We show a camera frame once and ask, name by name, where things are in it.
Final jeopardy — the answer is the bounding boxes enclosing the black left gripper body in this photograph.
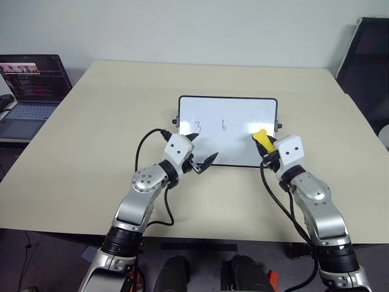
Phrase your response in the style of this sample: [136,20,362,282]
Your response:
[181,153,204,176]

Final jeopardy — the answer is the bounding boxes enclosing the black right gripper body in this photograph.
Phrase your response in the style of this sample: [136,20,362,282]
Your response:
[260,150,281,173]

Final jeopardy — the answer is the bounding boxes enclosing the yellow eraser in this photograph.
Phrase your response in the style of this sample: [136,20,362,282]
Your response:
[252,129,278,153]

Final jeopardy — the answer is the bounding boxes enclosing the dark rounded shape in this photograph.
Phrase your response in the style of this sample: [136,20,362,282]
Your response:
[154,254,191,292]
[219,254,274,292]

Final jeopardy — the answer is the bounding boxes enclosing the white round object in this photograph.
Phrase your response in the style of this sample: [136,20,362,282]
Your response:
[377,124,389,150]

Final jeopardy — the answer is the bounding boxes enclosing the black monitor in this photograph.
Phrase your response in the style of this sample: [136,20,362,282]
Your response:
[335,16,389,135]

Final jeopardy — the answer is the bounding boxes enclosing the orange red clamp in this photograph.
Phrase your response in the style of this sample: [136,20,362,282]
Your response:
[126,266,144,292]
[265,269,280,292]

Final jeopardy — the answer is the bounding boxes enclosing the open grey laptop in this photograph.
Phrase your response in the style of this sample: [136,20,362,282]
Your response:
[0,54,74,141]

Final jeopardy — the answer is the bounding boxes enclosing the black object beside laptop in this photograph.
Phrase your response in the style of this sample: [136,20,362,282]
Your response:
[0,94,16,113]

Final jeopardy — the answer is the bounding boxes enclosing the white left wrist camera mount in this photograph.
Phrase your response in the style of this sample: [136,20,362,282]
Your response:
[163,133,196,180]

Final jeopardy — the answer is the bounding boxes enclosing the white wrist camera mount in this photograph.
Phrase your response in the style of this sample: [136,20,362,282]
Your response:
[163,133,196,180]
[274,135,306,181]

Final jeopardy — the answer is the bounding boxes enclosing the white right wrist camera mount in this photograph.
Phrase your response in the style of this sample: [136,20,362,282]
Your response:
[274,135,306,181]

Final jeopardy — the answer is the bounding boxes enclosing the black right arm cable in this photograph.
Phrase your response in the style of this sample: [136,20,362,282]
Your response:
[260,162,320,292]

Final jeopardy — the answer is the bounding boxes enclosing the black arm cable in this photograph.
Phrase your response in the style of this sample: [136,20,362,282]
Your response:
[134,128,176,228]
[260,162,320,292]

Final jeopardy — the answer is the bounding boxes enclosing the white whiteboard with black frame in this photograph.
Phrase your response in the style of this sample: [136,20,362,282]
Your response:
[171,95,283,168]

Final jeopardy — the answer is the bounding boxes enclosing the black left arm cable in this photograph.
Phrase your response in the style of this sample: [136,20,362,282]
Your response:
[134,128,176,228]

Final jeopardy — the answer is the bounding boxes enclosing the black table bracket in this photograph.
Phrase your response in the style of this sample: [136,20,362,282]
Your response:
[284,243,314,260]

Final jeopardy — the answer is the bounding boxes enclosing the thin black floor cable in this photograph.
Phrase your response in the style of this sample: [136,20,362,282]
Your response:
[18,230,35,292]

